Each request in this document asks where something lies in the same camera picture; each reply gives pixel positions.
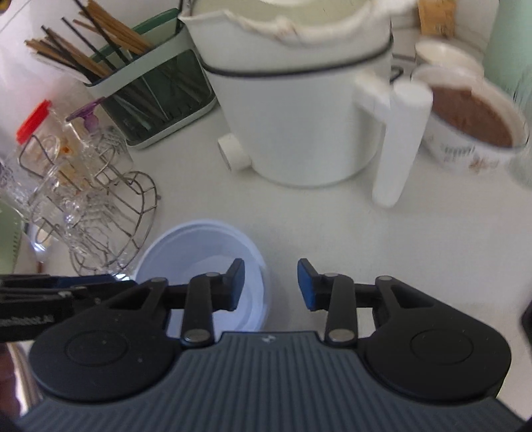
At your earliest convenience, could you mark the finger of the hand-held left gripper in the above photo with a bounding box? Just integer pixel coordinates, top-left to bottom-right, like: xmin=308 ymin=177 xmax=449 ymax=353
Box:
xmin=0 ymin=273 xmax=138 ymax=291
xmin=0 ymin=287 xmax=106 ymax=310

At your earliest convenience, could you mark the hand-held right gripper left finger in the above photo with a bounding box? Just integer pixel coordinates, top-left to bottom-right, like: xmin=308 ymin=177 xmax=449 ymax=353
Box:
xmin=106 ymin=258 xmax=246 ymax=347

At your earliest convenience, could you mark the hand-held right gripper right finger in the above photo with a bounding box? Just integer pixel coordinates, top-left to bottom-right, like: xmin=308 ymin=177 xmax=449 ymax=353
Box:
xmin=297 ymin=258 xmax=435 ymax=347

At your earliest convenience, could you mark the small white plastic bowl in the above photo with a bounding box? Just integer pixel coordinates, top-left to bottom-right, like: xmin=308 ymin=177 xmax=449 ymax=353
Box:
xmin=135 ymin=220 xmax=271 ymax=333

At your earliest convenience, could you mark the glass jar with red lid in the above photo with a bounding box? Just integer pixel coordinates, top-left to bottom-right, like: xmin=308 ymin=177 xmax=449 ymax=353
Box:
xmin=16 ymin=99 xmax=84 ymax=196

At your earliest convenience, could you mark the purple plastic piece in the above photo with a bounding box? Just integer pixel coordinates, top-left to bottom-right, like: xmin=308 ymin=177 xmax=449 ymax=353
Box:
xmin=66 ymin=97 xmax=107 ymax=133

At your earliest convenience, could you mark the white electric pot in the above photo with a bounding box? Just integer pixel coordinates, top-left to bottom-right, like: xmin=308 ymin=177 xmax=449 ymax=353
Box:
xmin=179 ymin=0 xmax=435 ymax=208

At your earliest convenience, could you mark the green and white chopstick holder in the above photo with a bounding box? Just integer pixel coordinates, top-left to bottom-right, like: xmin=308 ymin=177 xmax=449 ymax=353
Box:
xmin=85 ymin=8 xmax=217 ymax=149

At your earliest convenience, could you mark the bundle of chopsticks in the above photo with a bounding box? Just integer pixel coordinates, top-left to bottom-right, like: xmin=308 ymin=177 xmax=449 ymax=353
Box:
xmin=25 ymin=0 xmax=155 ymax=84

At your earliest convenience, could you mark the floral bowl with brown contents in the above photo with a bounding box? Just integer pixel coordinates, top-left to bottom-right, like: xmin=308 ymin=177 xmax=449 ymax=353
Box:
xmin=411 ymin=64 xmax=531 ymax=174

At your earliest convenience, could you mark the plain white bowl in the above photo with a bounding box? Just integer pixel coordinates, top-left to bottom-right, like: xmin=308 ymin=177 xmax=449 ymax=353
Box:
xmin=415 ymin=39 xmax=485 ymax=77

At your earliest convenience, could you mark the yellow packet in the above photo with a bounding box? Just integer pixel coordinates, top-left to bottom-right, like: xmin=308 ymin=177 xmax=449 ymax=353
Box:
xmin=418 ymin=0 xmax=458 ymax=40

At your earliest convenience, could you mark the pale green glass bottle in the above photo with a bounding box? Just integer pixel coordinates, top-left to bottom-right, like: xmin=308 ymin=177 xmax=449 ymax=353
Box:
xmin=484 ymin=0 xmax=532 ymax=187

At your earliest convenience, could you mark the wire cup rack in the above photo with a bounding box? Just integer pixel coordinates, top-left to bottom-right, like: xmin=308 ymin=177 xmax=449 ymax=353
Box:
xmin=19 ymin=133 xmax=161 ymax=278

